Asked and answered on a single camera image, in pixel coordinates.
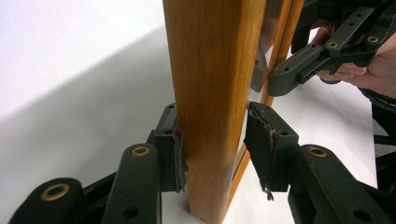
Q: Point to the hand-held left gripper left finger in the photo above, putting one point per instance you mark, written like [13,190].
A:
[168,149]

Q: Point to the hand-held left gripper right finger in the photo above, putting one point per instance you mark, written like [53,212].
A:
[274,146]

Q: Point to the wooden photo frame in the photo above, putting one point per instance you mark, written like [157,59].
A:
[211,77]

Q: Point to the white table mat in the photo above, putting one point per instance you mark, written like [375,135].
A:
[77,130]

